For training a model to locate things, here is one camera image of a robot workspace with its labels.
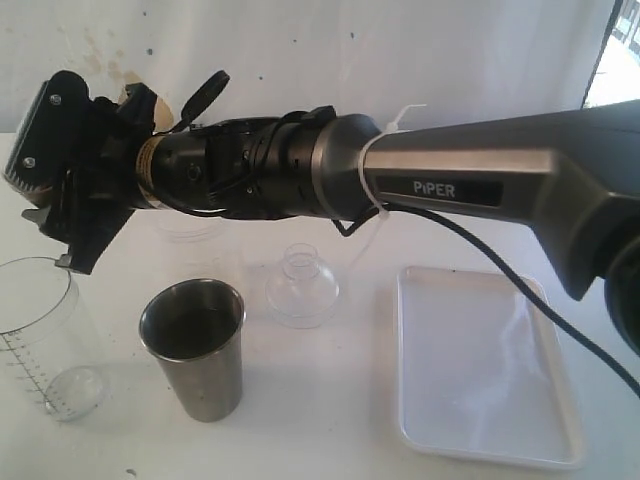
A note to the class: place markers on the white rectangular tray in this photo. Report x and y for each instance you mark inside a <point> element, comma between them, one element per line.
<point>481,373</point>

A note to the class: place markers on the clear plastic container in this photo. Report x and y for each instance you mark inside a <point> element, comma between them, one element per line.
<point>196,247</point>

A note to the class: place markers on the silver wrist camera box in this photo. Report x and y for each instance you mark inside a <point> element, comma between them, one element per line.
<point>47,133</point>

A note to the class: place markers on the clear dome strainer lid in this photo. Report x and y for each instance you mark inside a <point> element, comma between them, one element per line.
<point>302,292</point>

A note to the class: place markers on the stainless steel cup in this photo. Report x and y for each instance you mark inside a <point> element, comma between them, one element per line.
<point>193,329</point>

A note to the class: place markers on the white backdrop sheet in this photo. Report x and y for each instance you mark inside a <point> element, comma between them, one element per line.
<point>462,61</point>

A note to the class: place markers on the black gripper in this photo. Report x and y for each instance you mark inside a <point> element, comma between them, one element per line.
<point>95,191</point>

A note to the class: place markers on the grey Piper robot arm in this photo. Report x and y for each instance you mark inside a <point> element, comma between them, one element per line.
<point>572,177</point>

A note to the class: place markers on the clear plastic shaker cup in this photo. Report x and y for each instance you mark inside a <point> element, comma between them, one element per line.
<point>49,342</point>

